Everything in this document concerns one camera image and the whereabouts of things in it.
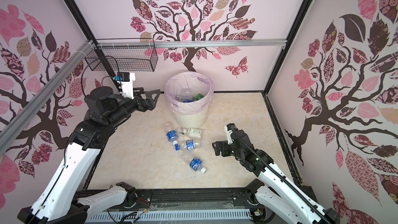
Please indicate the green bottle yellow cap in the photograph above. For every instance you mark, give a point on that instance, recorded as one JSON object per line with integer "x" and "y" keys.
{"x": 198, "y": 97}

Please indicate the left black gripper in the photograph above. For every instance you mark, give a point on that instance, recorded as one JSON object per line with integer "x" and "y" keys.
{"x": 143, "y": 108}

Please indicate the white slotted cable duct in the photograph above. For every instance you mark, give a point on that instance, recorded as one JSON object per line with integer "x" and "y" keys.
{"x": 128, "y": 217}

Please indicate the black base frame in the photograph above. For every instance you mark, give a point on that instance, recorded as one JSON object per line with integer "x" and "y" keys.
{"x": 186, "y": 199}

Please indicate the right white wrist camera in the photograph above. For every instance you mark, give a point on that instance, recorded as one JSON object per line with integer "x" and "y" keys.
{"x": 230, "y": 132}

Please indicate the small clear bottle blue label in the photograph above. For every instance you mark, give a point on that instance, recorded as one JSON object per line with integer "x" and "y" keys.
{"x": 190, "y": 145}

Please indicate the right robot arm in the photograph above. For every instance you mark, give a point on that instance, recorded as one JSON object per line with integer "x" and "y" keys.
{"x": 273, "y": 177}

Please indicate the grey aluminium rail left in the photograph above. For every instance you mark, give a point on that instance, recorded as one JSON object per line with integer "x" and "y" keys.
{"x": 17, "y": 125}

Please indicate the black wire basket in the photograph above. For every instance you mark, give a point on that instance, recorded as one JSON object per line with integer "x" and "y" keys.
{"x": 123, "y": 55}

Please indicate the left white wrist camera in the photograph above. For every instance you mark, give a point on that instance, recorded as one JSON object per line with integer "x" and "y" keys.
{"x": 125, "y": 81}

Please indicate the grey aluminium rail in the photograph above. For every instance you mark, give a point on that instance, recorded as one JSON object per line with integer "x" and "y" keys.
{"x": 17, "y": 125}
{"x": 193, "y": 44}

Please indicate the grey aluminium rail back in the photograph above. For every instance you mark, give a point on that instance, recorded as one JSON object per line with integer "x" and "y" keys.
{"x": 193, "y": 44}

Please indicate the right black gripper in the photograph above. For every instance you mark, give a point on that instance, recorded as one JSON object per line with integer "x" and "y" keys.
{"x": 217, "y": 149}

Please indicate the white bin with pink liner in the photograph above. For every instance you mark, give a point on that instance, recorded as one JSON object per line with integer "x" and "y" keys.
{"x": 194, "y": 114}

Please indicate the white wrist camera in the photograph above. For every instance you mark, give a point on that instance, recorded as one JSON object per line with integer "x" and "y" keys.
{"x": 125, "y": 81}
{"x": 230, "y": 132}

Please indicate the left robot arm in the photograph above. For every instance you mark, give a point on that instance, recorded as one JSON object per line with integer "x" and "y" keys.
{"x": 107, "y": 111}

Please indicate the clear bottle blue label white cap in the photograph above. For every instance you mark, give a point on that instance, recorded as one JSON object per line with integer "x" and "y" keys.
{"x": 193, "y": 161}

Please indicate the clear bottle green white label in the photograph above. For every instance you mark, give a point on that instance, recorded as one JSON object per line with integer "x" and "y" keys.
{"x": 192, "y": 133}

